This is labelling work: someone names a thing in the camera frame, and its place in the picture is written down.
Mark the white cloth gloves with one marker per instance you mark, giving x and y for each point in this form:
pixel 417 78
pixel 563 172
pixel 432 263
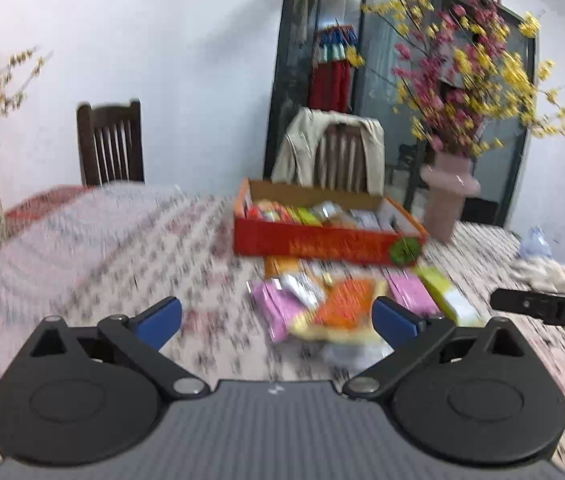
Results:
pixel 540 273

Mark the wooden chair with jacket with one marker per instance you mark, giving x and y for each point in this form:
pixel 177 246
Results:
pixel 340 161

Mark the patterned tablecloth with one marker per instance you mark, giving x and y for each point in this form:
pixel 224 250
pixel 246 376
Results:
pixel 124 247

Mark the orange snack packet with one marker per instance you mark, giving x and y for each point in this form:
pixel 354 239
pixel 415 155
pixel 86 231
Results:
pixel 345 316

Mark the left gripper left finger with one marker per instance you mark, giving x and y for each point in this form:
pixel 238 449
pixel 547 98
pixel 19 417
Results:
pixel 73 396

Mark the beige jacket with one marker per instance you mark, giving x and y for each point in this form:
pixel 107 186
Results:
pixel 298 149

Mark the red colourful snack bag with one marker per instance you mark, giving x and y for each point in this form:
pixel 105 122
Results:
pixel 267 210

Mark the blue white plastic bag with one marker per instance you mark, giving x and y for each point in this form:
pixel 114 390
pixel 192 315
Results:
pixel 534 245

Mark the green white snack packet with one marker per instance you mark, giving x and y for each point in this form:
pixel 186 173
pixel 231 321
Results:
pixel 450 300

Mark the pink snack packet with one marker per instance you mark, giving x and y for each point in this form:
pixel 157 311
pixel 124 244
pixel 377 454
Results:
pixel 277 306
pixel 408 291

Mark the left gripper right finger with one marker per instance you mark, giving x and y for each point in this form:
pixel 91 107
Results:
pixel 472 396

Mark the silver snack packet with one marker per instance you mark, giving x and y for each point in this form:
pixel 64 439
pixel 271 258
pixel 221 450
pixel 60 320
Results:
pixel 306 290

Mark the red hanging garment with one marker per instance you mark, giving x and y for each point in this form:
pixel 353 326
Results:
pixel 331 75

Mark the yellow and pink flower branches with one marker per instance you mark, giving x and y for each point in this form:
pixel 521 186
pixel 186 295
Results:
pixel 455 72

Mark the dark framed glass door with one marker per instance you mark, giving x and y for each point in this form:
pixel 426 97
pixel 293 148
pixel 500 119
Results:
pixel 496 170

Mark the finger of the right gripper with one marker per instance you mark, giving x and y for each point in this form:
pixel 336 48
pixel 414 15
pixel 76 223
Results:
pixel 548 308

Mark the dark wooden chair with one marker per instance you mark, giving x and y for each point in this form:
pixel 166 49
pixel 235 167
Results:
pixel 109 143

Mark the pink glass vase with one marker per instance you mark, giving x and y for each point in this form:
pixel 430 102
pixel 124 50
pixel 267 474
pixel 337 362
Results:
pixel 451 182

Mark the red cardboard snack box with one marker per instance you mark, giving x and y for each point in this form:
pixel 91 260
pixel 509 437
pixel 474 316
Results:
pixel 400 244

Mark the lime green snack packet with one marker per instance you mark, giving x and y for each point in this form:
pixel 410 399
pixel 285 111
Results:
pixel 307 217

